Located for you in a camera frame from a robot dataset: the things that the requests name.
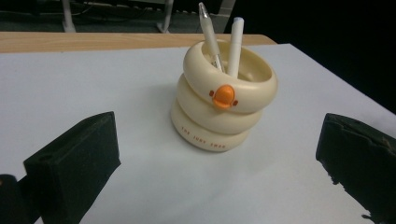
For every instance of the cream ringed duck pen holder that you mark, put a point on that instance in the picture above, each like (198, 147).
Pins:
(211, 121)

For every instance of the clear plastic pen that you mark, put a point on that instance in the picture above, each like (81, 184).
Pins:
(210, 34)

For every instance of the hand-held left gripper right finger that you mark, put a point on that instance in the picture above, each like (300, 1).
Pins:
(361, 155)

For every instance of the white pen with blue cap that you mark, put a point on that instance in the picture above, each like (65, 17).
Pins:
(235, 46)

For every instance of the white metal-frame stand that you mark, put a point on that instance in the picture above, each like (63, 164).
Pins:
(67, 18)

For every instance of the white table mat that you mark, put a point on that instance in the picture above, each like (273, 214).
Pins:
(93, 87)

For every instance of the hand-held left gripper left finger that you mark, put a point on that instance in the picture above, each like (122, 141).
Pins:
(74, 161)

